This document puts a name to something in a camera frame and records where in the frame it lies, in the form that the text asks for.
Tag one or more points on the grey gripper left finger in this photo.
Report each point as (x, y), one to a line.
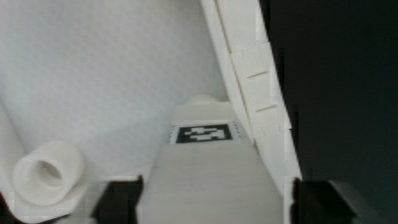
(115, 206)

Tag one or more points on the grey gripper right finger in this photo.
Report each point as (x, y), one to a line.
(329, 204)

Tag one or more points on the white desk tabletop tray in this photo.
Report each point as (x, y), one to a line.
(105, 62)

